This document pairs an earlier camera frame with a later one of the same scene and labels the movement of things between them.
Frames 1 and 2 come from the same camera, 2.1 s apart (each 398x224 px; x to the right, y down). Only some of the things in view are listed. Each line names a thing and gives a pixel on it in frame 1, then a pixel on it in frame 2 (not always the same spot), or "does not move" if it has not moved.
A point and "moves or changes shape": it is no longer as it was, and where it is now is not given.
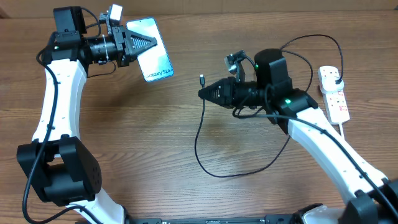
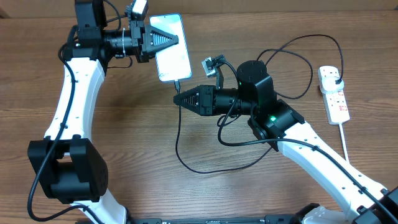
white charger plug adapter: (328, 83) does not move
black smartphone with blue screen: (155, 63) moves or changes shape
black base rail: (290, 219) does not move
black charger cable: (203, 84) -> (187, 165)
